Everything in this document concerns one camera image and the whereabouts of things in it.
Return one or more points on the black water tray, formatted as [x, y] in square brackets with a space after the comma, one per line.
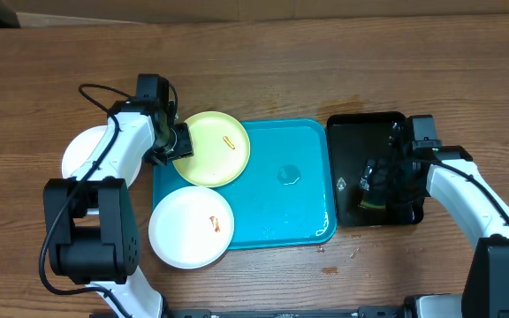
[352, 140]

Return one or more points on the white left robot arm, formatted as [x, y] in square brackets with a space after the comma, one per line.
[92, 241]

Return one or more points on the white plate with centre stain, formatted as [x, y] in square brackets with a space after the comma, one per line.
[80, 152]

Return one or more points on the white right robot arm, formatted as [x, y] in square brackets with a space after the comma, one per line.
[450, 176]

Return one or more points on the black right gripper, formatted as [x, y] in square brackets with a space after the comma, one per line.
[383, 181]

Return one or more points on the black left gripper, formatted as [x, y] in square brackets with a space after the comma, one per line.
[185, 148]

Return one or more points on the brown cardboard panel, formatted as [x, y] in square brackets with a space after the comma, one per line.
[181, 11]

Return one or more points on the yellow plate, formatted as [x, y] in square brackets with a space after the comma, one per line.
[221, 150]

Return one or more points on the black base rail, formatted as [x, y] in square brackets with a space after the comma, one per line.
[361, 312]

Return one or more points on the yellow green scrub sponge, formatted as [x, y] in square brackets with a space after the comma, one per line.
[374, 201]

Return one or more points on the blue plastic tray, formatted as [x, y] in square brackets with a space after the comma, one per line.
[284, 197]

